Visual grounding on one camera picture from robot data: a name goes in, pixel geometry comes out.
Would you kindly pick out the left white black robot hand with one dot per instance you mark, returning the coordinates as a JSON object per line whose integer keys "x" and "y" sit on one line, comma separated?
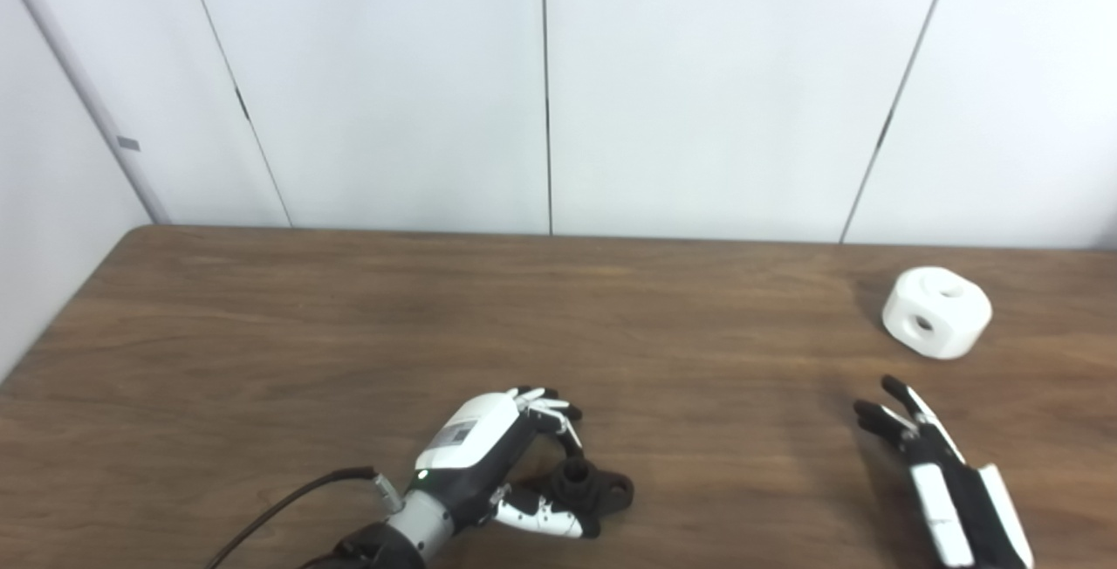
{"x": 471, "y": 438}

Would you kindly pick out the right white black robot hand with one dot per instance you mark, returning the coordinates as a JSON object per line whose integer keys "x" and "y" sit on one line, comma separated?
{"x": 960, "y": 508}

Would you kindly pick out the black flanged holder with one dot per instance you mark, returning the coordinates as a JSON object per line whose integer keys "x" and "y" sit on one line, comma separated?
{"x": 593, "y": 489}

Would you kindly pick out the round white plastic piece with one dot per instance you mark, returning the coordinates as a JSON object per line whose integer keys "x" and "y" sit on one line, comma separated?
{"x": 942, "y": 316}

